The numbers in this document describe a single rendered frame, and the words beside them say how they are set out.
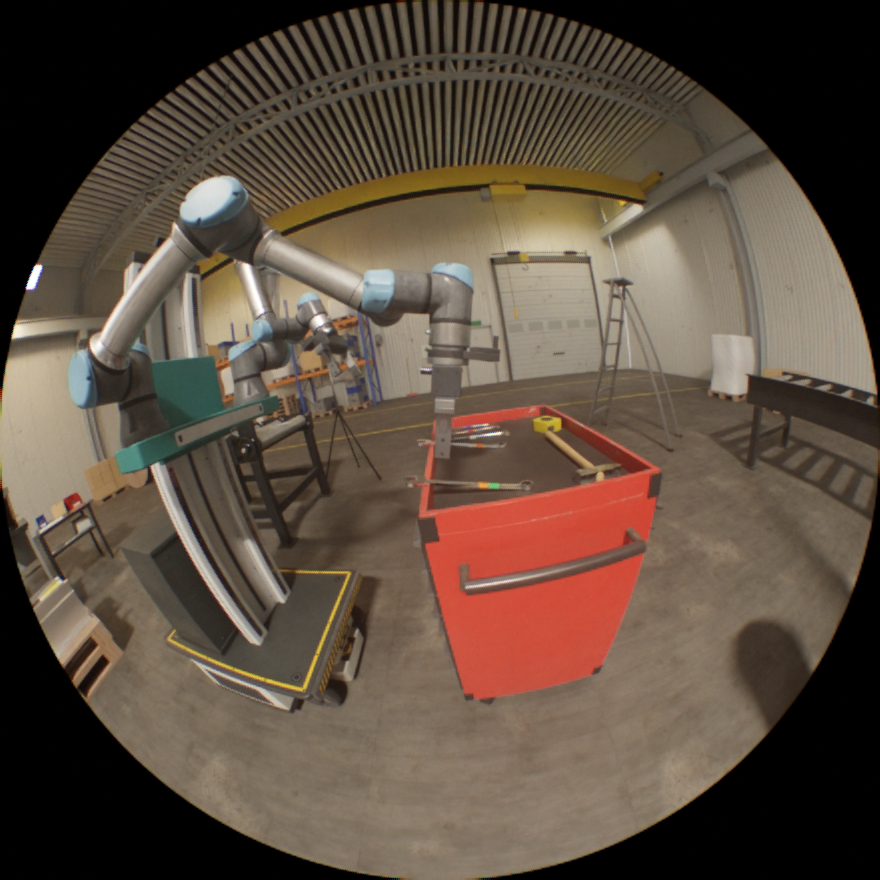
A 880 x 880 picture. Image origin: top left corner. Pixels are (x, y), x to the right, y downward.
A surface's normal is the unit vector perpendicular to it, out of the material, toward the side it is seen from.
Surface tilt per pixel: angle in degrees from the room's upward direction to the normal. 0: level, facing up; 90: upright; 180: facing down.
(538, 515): 90
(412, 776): 0
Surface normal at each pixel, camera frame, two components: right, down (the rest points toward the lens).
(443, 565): -0.02, 0.28
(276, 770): -0.16, -0.95
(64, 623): 0.99, -0.15
